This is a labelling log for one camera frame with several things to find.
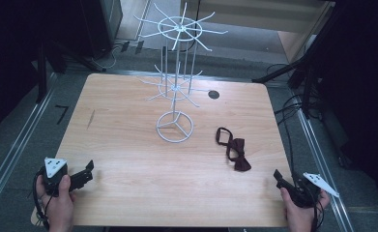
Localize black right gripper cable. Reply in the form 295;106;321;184
309;189;327;232

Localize black floor cables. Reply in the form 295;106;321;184
266;62;325;183

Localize white wire display rack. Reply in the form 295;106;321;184
132;1;229;144

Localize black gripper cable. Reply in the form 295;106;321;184
309;189;327;232
31;167;54;230

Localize black cabinet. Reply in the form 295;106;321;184
78;0;124;60

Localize person's right hand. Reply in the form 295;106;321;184
279;187;332;232

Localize dark red bow tie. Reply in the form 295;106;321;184
215;127;252;173

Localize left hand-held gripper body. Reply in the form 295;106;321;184
41;157;73;197

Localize black metal stand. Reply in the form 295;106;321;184
35;35;107;104
251;1;342;120

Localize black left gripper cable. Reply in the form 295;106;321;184
31;167;54;230

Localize white floor cable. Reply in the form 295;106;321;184
90;43;123;71

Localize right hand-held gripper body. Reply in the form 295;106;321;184
286;171;341;209

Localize person's left hand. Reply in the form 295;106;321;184
35;174;77;232

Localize metal floor rail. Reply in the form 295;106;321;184
293;104;356;232
0;72;59;223

